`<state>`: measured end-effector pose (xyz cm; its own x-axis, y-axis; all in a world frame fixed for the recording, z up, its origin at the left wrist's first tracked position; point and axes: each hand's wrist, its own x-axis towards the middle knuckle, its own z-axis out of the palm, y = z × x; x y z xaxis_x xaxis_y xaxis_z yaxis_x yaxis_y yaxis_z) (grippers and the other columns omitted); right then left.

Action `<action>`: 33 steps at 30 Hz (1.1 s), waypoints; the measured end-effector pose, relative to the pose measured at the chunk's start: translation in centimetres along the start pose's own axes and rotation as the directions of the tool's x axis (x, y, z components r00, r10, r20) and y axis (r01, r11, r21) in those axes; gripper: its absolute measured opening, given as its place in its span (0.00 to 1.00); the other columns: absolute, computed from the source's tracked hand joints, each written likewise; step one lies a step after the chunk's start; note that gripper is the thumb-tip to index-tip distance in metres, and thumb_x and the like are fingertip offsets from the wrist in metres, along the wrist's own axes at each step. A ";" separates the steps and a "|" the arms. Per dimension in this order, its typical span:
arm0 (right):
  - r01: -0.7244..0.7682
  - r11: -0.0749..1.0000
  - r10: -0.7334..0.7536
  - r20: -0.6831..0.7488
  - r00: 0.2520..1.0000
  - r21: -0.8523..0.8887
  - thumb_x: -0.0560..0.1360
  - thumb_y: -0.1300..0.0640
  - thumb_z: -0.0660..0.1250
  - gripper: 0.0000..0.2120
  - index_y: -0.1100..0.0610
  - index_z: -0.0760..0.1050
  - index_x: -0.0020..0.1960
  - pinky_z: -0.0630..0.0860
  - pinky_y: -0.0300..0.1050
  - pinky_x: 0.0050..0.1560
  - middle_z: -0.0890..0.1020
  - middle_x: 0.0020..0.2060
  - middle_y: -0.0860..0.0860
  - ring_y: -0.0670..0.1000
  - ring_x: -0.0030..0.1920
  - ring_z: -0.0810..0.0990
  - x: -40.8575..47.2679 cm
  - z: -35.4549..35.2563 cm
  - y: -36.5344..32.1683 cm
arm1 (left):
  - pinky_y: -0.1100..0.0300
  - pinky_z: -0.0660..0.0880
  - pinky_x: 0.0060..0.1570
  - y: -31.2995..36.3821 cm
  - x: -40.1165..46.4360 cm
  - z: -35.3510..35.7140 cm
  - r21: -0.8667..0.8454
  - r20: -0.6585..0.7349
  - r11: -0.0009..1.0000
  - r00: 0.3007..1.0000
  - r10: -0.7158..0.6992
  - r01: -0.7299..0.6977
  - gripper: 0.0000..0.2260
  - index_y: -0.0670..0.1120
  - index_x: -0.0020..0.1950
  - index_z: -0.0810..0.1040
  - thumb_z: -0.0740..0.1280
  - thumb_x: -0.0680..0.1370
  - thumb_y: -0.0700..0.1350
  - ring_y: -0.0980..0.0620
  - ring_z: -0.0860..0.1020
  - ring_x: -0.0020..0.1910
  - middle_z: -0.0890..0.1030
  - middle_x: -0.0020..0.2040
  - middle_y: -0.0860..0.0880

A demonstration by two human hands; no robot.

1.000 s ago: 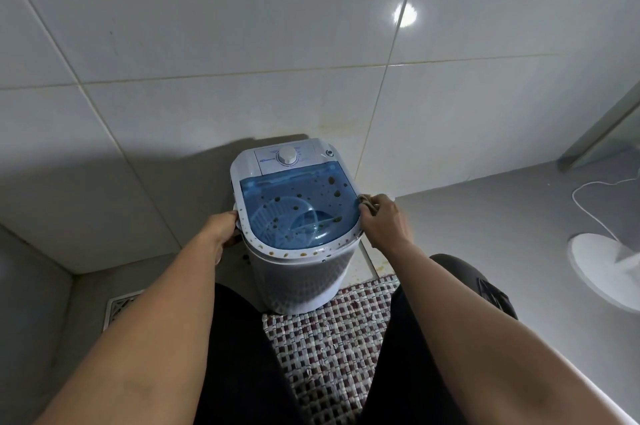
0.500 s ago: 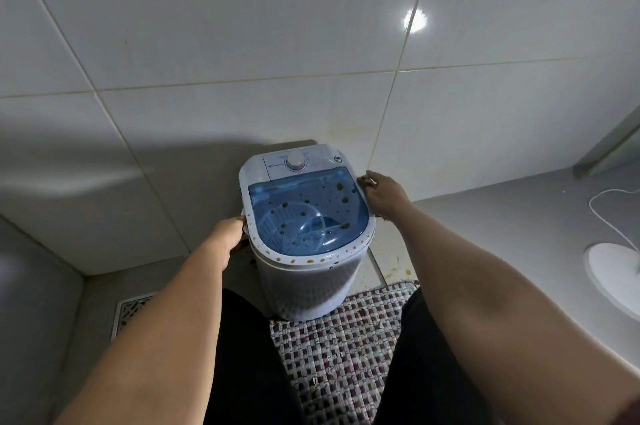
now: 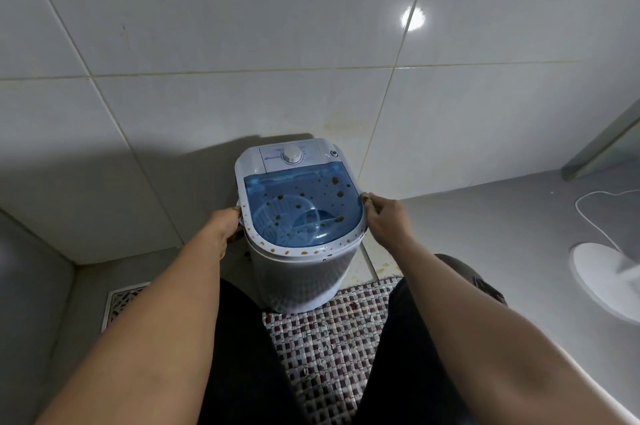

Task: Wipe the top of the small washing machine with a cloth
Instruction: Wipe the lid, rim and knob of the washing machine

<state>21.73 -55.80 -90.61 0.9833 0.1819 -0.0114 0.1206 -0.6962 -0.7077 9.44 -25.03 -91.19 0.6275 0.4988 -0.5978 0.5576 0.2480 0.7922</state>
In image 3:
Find white washing machine blue lid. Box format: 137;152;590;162
234;137;365;315

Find person's left hand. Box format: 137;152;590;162
201;207;244;256

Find person's left forearm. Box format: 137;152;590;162
35;228;232;425

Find checkered woven floor mat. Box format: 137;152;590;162
261;276;404;425

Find metal floor drain grate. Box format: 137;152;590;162
101;281;151;334

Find white power cable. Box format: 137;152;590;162
573;187;640;241

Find white fan base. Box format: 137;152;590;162
569;241;640;326

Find person's black trousers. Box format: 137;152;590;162
197;276;472;425

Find person's right hand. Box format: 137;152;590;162
363;193;420;254

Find grey shoe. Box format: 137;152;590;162
433;253;509;308

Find person's right forearm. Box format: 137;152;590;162
393;233;640;425

